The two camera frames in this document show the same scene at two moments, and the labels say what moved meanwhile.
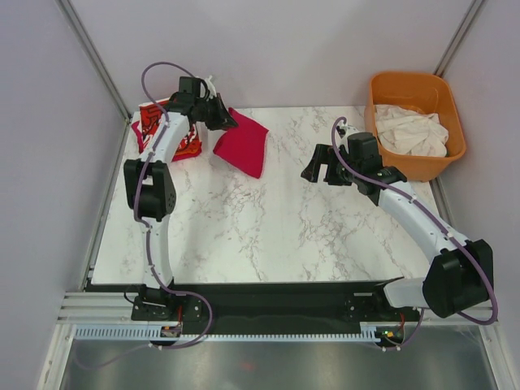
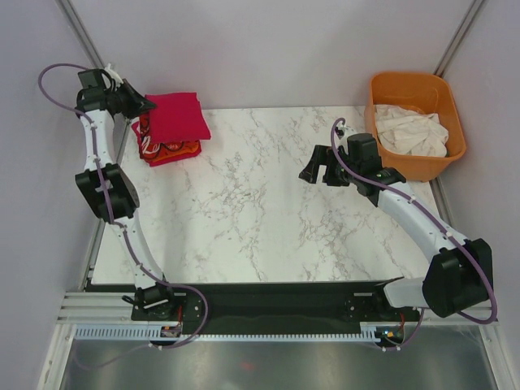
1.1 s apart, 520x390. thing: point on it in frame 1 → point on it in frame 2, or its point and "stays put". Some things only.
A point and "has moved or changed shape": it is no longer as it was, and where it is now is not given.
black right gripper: x=323 y=154 stays put
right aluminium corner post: x=459 y=36 stays put
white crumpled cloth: x=410 y=132 stays put
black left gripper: x=223 y=121 → x=140 y=105
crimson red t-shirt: x=243 y=145 has moved or changed shape
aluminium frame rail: x=94 y=308 stays put
